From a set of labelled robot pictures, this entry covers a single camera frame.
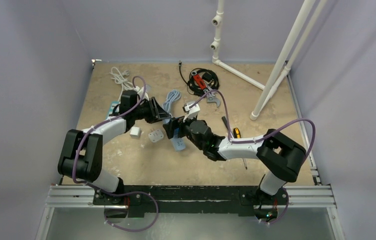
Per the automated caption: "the white charger plug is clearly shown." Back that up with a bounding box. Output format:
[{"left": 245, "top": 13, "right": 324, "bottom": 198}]
[{"left": 129, "top": 126, "right": 142, "bottom": 139}]

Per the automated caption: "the red adjustable wrench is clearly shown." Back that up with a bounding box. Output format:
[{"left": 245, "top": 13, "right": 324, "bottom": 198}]
[{"left": 190, "top": 70, "right": 221, "bottom": 107}]

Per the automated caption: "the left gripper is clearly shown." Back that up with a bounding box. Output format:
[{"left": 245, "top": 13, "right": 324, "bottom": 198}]
[{"left": 132, "top": 97, "right": 170, "bottom": 124}]

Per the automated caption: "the light blue cord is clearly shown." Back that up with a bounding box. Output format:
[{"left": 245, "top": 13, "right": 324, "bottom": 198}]
[{"left": 162, "top": 89, "right": 182, "bottom": 124}]

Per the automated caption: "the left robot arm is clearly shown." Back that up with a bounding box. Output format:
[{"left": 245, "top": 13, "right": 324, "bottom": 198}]
[{"left": 57, "top": 90, "right": 170, "bottom": 205}]

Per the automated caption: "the white power strip cord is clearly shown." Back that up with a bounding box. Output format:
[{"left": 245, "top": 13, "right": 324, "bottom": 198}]
[{"left": 109, "top": 66, "right": 135, "bottom": 102}]

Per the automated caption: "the yellow black screwdriver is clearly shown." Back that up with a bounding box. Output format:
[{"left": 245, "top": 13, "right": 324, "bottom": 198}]
[{"left": 233, "top": 127, "right": 248, "bottom": 170}]

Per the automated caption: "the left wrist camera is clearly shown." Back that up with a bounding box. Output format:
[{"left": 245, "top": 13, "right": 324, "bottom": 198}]
[{"left": 133, "top": 85, "right": 151, "bottom": 100}]

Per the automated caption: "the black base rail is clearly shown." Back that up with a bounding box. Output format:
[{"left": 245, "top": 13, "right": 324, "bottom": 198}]
[{"left": 93, "top": 185, "right": 288, "bottom": 220}]

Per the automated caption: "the blue power strip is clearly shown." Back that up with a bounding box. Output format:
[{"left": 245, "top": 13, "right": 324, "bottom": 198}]
[{"left": 170, "top": 128, "right": 186, "bottom": 152}]

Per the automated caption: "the black handle hammer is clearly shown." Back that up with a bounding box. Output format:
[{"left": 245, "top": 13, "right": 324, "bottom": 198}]
[{"left": 221, "top": 116, "right": 233, "bottom": 136}]

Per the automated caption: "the white pvc pipe frame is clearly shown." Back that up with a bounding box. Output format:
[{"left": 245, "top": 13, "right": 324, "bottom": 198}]
[{"left": 210, "top": 0, "right": 327, "bottom": 120}]

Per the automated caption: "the coiled black cable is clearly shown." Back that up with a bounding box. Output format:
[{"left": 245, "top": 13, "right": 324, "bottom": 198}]
[{"left": 178, "top": 60, "right": 221, "bottom": 99}]

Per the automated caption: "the white grey adapter block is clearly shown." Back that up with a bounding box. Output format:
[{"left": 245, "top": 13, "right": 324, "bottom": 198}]
[{"left": 148, "top": 129, "right": 164, "bottom": 143}]

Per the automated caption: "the purple cable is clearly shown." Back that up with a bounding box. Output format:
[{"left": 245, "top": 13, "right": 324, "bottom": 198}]
[
  {"left": 187, "top": 89, "right": 317, "bottom": 226},
  {"left": 71, "top": 76, "right": 159, "bottom": 233}
]

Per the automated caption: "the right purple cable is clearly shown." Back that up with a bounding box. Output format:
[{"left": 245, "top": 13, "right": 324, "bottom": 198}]
[{"left": 187, "top": 89, "right": 317, "bottom": 226}]

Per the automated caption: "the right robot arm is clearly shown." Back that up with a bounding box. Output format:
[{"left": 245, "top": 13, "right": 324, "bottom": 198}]
[{"left": 163, "top": 117, "right": 309, "bottom": 204}]

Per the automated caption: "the teal power strip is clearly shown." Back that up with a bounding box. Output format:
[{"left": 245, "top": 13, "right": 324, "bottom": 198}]
[{"left": 106, "top": 101, "right": 119, "bottom": 117}]

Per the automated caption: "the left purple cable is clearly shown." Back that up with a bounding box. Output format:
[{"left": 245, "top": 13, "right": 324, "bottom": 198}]
[{"left": 71, "top": 76, "right": 159, "bottom": 233}]

